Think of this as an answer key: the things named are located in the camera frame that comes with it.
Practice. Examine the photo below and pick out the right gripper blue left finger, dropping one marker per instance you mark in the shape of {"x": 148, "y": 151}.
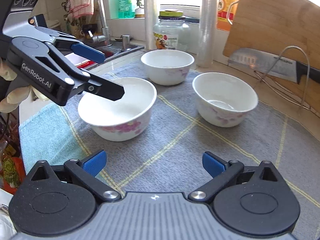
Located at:
{"x": 83, "y": 172}

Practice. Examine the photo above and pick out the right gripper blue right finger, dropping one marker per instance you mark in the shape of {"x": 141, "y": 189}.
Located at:
{"x": 224, "y": 174}

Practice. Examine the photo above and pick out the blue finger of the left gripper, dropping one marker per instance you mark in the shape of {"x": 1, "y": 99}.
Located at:
{"x": 103, "y": 87}
{"x": 79, "y": 48}

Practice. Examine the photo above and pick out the white bowl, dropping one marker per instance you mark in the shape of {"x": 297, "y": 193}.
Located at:
{"x": 167, "y": 67}
{"x": 223, "y": 100}
{"x": 123, "y": 119}

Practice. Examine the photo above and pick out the left gloved hand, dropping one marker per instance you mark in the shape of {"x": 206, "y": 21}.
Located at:
{"x": 18, "y": 95}

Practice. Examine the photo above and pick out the steel sink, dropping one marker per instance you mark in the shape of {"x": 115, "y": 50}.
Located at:
{"x": 119, "y": 47}

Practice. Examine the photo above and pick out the pink checked dish cloth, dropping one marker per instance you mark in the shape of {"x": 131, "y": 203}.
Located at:
{"x": 79, "y": 8}

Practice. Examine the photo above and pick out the green dish soap bottle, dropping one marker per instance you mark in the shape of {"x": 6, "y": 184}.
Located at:
{"x": 125, "y": 9}

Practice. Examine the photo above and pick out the small potted plant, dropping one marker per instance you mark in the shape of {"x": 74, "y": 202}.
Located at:
{"x": 139, "y": 11}

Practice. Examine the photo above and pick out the white plastic bag roll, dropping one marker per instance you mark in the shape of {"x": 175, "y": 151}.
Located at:
{"x": 151, "y": 14}

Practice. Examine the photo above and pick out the glass jar with yellow lid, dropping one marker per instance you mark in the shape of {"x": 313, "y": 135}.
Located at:
{"x": 171, "y": 31}

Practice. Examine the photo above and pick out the clear plastic wrap roll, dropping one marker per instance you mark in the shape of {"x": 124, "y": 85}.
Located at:
{"x": 208, "y": 22}

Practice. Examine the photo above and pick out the orange juice bottle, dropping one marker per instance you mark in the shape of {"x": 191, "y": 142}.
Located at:
{"x": 223, "y": 8}

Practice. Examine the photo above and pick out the bamboo cutting board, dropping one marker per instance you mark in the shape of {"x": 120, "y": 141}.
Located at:
{"x": 272, "y": 25}

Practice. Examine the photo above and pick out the black handled santoku knife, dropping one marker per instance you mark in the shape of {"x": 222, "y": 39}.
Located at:
{"x": 264, "y": 62}

